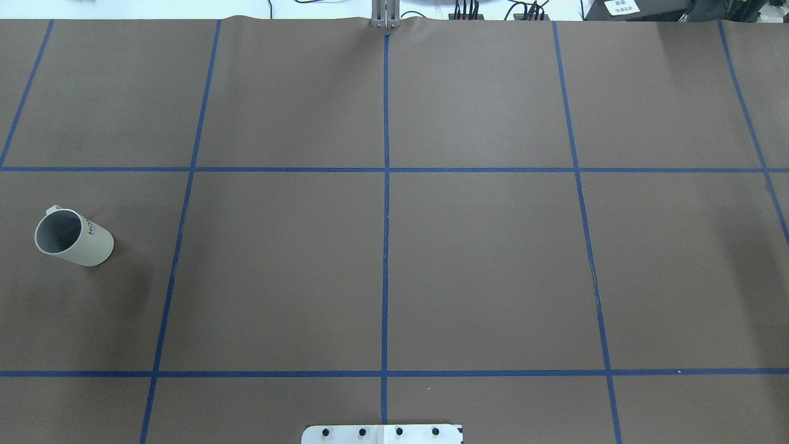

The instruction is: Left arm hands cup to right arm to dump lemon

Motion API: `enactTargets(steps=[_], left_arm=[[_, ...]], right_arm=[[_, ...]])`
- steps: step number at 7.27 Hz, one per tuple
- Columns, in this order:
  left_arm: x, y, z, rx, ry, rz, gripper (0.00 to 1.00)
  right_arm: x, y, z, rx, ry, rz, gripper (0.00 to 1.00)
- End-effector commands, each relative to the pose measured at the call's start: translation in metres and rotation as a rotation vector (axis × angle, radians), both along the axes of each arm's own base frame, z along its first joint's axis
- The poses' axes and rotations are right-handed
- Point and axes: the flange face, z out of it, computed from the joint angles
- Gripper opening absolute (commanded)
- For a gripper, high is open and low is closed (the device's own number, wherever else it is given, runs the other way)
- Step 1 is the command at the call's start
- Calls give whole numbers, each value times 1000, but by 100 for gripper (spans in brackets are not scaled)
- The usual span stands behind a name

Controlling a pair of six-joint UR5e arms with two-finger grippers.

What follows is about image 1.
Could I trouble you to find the white ceramic mug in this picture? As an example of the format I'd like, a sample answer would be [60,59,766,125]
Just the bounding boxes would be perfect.
[33,205,115,267]

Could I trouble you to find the brown paper table mat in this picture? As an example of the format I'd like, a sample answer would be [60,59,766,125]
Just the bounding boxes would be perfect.
[2,17,787,443]

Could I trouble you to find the black power strip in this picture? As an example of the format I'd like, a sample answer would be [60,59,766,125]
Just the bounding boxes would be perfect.
[448,0,484,22]
[519,2,550,22]

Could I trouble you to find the black labelled box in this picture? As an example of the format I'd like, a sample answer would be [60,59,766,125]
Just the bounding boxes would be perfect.
[584,1,690,22]

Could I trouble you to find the aluminium frame post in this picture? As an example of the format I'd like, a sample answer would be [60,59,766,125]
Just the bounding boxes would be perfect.
[371,0,402,29]

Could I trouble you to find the white metal base plate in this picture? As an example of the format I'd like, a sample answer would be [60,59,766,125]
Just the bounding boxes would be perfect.
[301,424,464,443]

